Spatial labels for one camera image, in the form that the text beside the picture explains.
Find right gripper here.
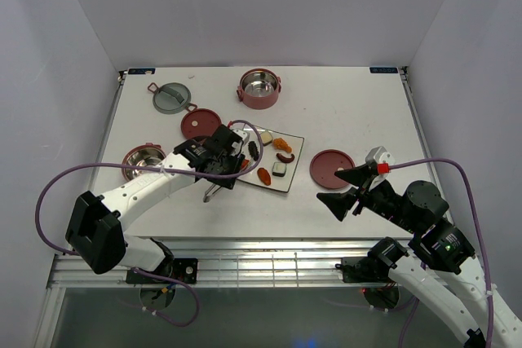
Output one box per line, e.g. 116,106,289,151
315,162,418,233

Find metal tongs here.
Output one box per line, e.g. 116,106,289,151
203,184,222,203

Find white square plate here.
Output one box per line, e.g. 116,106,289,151
235,124,305,193

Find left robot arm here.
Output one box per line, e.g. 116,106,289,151
65,125,249,283

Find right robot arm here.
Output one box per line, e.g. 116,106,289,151
316,163,521,347

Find grey lunch box lid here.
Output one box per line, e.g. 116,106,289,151
147,82,197,115

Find black sea cucumber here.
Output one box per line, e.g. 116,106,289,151
247,141,261,162

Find orange fried nugget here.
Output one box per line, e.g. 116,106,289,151
257,167,272,186

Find dark red lid right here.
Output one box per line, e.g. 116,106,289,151
309,149,355,190

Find dark red lid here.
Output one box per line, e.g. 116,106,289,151
180,108,222,139
309,149,355,190

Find sushi roll yellow top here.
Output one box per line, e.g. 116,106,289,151
260,130,273,146

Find sushi roll white top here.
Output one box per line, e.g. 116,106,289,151
272,162,287,178

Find dark red sausage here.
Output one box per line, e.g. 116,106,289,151
276,152,295,164

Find orange fried chicken piece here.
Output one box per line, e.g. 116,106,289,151
272,138,293,153

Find dark red inner lid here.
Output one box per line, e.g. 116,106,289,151
180,108,222,139

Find pink bowl rear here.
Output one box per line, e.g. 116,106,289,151
237,68,281,110

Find pink bowl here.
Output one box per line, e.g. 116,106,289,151
122,143,166,181
237,68,281,110

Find pink bowl front left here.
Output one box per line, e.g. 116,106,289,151
122,143,166,181

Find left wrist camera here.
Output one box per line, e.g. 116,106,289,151
231,129,250,156

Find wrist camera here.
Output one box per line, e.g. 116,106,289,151
365,146,396,187
231,129,250,156

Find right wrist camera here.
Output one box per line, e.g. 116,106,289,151
365,146,396,187

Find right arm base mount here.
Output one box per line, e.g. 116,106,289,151
335,257,397,284

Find aluminium frame rail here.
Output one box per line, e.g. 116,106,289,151
46,239,379,289

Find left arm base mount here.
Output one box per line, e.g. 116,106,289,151
126,241,199,284

